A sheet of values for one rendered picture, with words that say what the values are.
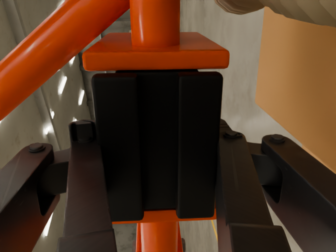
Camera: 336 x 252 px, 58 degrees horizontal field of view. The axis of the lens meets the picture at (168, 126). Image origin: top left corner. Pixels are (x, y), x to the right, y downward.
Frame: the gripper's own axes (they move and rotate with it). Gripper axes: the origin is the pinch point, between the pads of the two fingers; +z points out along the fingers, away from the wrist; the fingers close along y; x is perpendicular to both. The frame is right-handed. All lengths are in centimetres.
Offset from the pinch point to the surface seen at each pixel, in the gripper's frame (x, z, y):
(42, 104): -294, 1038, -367
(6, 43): -73, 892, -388
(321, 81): 1.2, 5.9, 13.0
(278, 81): -0.4, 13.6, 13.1
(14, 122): -294, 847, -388
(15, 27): -33, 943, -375
